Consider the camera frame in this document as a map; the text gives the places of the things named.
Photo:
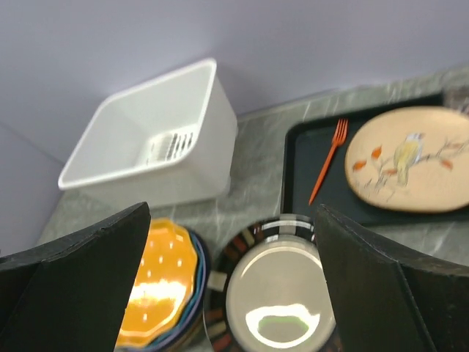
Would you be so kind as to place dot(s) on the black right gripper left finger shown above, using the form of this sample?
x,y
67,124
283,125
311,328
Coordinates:
x,y
70,294

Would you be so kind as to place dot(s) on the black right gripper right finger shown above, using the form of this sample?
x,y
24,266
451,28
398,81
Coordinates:
x,y
387,296

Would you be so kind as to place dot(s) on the orange polka dot plate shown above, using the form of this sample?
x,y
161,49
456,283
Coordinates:
x,y
163,285

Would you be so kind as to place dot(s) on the blue polka dot plate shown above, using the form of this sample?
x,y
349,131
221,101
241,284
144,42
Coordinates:
x,y
192,307

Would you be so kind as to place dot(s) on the white plastic bin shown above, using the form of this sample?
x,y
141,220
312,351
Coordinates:
x,y
167,141

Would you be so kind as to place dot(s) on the black plate with colored squares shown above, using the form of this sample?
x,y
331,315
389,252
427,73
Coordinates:
x,y
267,291

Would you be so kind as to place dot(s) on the dark blue brown-rimmed plate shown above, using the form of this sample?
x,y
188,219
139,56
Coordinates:
x,y
191,330

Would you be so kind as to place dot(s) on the beige bird plate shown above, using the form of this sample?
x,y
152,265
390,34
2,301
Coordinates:
x,y
412,159

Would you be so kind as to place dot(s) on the black tray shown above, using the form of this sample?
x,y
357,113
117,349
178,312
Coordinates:
x,y
306,147

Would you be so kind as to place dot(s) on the orange plastic fork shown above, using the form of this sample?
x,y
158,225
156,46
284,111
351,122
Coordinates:
x,y
338,140

